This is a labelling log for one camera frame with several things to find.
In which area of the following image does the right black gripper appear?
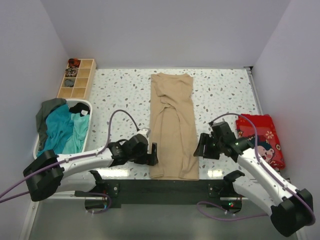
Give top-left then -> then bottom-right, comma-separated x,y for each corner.
193,132 -> 224,160

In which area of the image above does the beige t shirt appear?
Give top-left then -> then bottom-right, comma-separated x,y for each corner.
149,73 -> 199,181

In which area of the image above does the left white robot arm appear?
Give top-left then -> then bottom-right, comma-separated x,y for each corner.
23,132 -> 159,202

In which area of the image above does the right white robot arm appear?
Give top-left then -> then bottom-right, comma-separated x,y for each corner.
194,121 -> 316,237

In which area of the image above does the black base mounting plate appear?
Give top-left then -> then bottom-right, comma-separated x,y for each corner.
74,179 -> 246,213

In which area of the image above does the red cartoon folded t shirt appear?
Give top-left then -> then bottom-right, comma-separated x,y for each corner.
235,114 -> 286,171

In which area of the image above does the light mint t shirt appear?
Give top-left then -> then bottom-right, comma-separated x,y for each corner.
62,113 -> 90,154

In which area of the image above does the black garment with white tag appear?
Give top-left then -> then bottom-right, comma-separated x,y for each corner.
69,102 -> 91,117

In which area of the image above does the white laundry basket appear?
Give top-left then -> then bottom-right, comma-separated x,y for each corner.
33,98 -> 93,159

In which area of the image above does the teal blue t shirt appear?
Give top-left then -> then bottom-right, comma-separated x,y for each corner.
36,104 -> 74,157

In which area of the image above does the wooden compartment organizer box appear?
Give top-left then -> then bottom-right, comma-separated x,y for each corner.
57,58 -> 97,100

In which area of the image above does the grey item in organizer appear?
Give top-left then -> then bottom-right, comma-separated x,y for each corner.
63,78 -> 76,88

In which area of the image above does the dark grey t shirt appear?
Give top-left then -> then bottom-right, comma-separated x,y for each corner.
35,98 -> 67,152

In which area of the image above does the dark patterned item in organizer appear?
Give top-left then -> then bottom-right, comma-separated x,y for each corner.
65,67 -> 79,78

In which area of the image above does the orange black item in organizer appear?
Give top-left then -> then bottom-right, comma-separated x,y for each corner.
68,58 -> 81,68

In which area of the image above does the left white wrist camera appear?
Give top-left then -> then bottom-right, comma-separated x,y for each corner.
137,128 -> 151,139

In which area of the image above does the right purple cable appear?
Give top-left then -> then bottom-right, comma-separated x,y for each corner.
196,112 -> 316,223

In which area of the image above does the aluminium rail frame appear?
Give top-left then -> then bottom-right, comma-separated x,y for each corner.
21,193 -> 283,240

